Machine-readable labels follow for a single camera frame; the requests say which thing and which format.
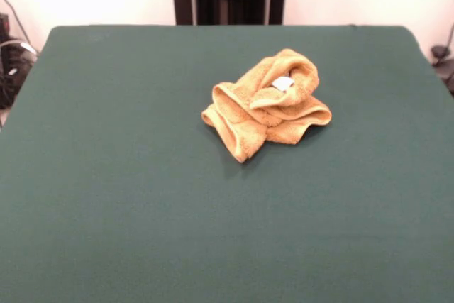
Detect yellow terry towel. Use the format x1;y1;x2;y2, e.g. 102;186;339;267
201;48;333;164

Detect dark green tablecloth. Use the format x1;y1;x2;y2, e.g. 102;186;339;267
0;24;454;303

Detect black equipment with cables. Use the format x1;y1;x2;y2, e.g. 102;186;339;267
0;12;39;109

